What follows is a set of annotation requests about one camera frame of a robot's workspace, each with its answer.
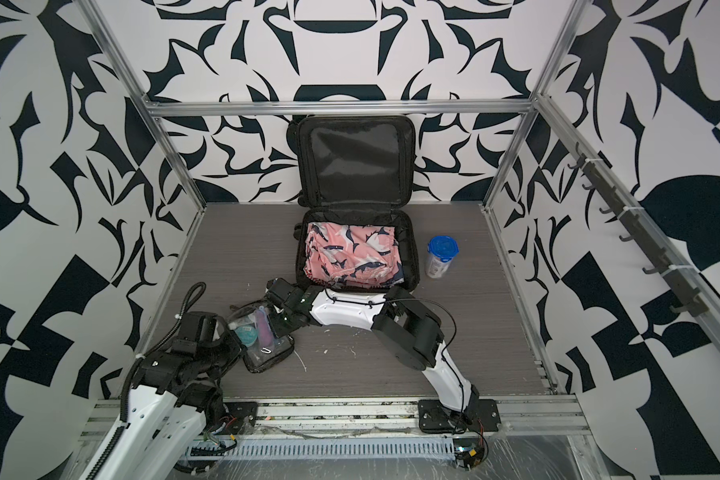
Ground black open suitcase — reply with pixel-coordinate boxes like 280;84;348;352
286;116;421;292

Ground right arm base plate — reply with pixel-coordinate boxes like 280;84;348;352
417;398;502;434

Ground blue lid plastic jar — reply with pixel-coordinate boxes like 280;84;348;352
425;235;459;279

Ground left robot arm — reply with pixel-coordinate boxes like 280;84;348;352
81;282;245;479

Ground white slotted cable duct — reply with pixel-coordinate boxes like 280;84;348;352
185;437;455;461

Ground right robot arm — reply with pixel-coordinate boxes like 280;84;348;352
265;278;480;433

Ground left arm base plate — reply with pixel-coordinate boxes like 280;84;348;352
208;401;259;436

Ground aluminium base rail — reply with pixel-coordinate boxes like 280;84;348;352
77;394;592;442

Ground aluminium cage frame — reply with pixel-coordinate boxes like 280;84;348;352
79;1;720;353

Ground pink patterned shorts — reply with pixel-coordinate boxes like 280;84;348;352
303;222;404;289

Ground clear toiletry pouch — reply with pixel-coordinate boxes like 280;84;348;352
227;301;295;374

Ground wall hook rack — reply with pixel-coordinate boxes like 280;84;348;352
568;143;709;317

